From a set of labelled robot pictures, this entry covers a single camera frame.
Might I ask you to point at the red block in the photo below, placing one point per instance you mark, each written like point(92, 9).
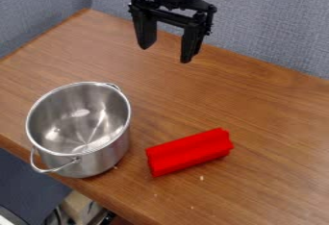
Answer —
point(181, 153)

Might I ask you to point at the beige box under table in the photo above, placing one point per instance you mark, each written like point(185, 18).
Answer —
point(83, 210)

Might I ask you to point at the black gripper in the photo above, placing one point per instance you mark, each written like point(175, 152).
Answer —
point(175, 12)

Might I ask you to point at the stainless steel pot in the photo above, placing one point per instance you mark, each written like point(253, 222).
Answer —
point(78, 126)

